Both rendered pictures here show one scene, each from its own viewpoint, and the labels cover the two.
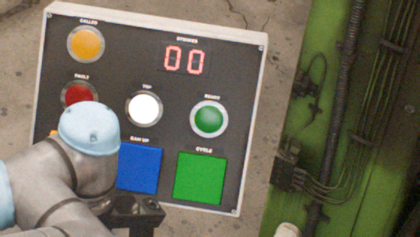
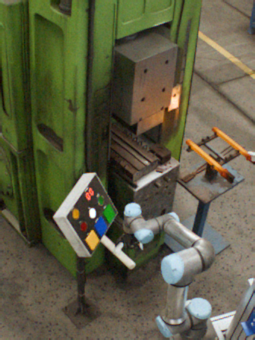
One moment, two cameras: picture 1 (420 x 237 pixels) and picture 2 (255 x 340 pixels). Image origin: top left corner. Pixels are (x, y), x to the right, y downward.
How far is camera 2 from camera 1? 1.98 m
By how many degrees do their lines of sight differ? 51
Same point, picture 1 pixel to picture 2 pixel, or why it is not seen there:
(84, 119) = (133, 209)
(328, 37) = (80, 164)
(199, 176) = (109, 213)
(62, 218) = (161, 221)
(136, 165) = (101, 225)
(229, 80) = (96, 188)
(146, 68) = (86, 204)
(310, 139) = not seen: hidden behind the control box
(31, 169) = (144, 224)
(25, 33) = not seen: outside the picture
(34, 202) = (154, 225)
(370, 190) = not seen: hidden behind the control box
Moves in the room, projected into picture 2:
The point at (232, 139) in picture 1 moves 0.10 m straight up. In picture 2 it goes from (106, 199) to (106, 185)
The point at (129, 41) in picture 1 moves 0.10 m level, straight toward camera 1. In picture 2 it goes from (80, 203) to (99, 208)
